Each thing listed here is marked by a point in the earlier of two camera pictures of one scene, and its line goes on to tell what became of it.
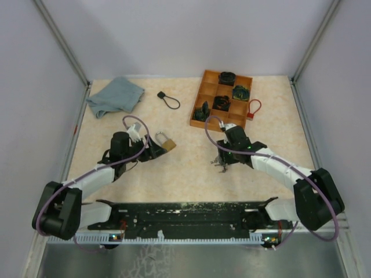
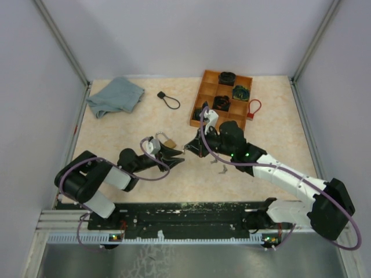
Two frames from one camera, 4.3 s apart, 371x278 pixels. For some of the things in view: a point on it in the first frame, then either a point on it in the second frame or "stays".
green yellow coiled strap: x=240 y=92 stays
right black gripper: x=225 y=158 → x=197 y=149
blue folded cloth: x=122 y=94 stays
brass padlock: x=168 y=145 stays
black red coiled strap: x=221 y=103 stays
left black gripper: x=153 y=152 → x=167 y=152
